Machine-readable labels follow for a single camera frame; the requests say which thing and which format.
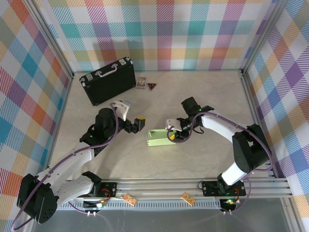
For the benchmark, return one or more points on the aluminium side frame rail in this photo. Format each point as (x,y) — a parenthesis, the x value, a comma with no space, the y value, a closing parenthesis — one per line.
(256,96)

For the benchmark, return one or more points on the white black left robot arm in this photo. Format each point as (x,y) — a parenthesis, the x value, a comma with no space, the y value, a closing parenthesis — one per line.
(72,188)

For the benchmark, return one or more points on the black red triangular card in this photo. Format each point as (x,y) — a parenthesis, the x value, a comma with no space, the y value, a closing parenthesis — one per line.
(152,86)

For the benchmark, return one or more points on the aluminium right corner post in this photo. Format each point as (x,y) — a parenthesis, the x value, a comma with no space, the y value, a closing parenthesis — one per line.
(263,36)

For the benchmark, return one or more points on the aluminium left corner post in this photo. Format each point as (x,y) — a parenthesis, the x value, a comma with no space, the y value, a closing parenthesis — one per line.
(48,38)

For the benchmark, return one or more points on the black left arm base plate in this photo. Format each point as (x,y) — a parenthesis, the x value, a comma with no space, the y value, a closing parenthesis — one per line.
(111,191)

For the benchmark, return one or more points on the aluminium corner post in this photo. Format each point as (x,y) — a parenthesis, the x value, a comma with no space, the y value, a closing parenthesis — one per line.
(263,36)
(48,38)

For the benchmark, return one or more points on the orange printed tag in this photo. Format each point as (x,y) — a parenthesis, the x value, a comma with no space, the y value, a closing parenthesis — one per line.
(129,199)
(187,198)

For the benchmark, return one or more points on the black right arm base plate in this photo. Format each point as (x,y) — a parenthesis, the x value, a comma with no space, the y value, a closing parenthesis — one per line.
(207,188)

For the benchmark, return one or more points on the light green paper box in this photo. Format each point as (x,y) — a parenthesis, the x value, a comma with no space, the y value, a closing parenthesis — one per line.
(159,141)

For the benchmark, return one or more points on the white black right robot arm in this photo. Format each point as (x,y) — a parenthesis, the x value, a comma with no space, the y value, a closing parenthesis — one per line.
(251,147)

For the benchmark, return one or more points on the small playing card box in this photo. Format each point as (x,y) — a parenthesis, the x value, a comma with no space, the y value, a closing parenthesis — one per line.
(141,82)

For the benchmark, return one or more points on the aluminium base frame rail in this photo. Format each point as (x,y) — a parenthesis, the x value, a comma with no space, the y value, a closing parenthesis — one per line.
(157,188)

